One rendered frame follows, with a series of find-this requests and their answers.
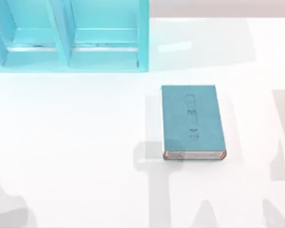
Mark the teal book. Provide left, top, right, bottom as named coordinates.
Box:
left=161, top=85, right=228, bottom=162

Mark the light blue rack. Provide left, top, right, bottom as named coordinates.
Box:
left=0, top=0, right=150, bottom=73

